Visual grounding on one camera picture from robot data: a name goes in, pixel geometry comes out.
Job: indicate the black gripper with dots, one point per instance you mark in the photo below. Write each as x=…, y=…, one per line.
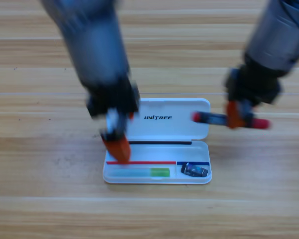
x=114, y=99
x=251, y=84

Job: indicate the black red marker pen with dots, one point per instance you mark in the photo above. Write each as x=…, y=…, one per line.
x=211, y=119

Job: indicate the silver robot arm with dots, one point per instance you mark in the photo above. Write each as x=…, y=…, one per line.
x=276, y=35
x=94, y=44

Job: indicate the green white glue stick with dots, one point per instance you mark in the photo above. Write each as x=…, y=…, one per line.
x=159, y=173

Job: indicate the white Unitree pencil case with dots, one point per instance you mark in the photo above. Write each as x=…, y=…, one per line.
x=164, y=129

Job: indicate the dark grey eraser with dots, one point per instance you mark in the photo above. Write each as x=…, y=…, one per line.
x=195, y=170

